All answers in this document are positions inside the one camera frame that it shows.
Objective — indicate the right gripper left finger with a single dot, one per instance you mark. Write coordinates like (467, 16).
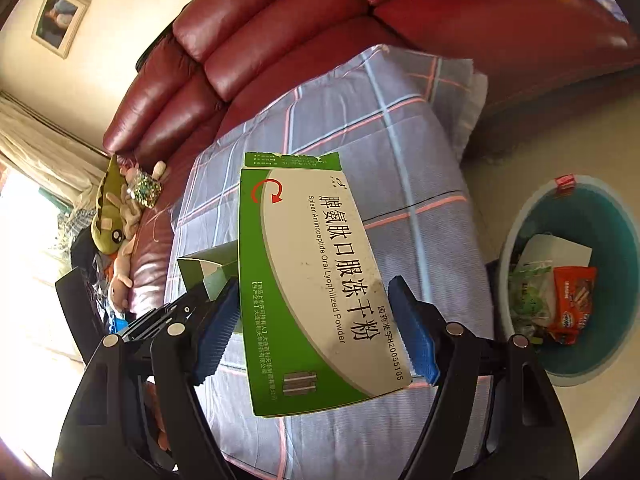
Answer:
(135, 413)

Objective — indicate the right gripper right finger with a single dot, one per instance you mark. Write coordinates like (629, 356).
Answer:
(527, 435)

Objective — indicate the green cardboard box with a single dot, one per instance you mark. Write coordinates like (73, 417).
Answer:
(211, 268)

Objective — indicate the green white medicine box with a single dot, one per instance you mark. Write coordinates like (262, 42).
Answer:
(317, 326)

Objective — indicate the teal trash bucket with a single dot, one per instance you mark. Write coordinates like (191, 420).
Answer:
(585, 211)

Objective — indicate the plush toys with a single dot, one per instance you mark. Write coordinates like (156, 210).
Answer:
(115, 225)

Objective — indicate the glitter bag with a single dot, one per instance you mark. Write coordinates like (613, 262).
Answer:
(143, 188)

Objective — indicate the clear plastic wrapper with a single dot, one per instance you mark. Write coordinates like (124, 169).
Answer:
(532, 296)

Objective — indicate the beige curtain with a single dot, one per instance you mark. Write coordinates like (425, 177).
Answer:
(57, 161)

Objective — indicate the red snack wrapper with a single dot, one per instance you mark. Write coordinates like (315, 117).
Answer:
(573, 302)

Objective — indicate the white paper sheet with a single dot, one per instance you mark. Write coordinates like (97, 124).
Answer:
(555, 251)

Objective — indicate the plaid grey tablecloth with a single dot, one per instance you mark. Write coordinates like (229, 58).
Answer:
(399, 120)

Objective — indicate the red leather sofa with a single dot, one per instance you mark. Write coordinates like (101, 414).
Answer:
(219, 62)

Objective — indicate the framed picture on wall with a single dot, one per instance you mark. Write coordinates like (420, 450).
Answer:
(57, 24)

